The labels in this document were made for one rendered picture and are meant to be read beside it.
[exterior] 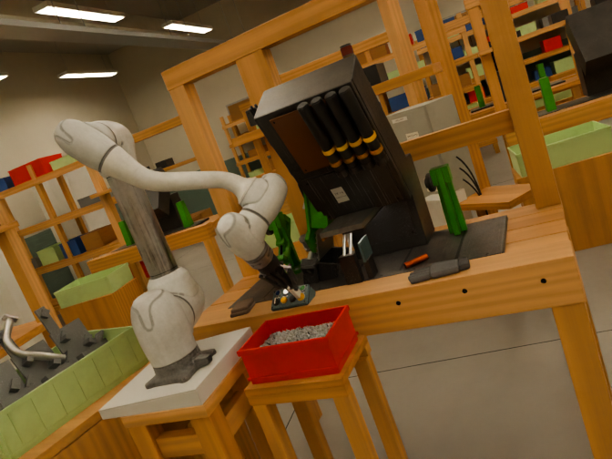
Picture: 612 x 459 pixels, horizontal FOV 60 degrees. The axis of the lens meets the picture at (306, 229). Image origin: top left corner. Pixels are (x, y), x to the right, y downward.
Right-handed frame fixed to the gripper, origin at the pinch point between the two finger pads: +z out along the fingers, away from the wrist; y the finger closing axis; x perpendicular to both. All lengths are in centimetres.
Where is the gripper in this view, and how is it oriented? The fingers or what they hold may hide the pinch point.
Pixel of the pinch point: (294, 290)
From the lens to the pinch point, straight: 188.8
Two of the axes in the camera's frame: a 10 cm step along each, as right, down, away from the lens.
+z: 4.9, 5.7, 6.6
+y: 8.7, -2.3, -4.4
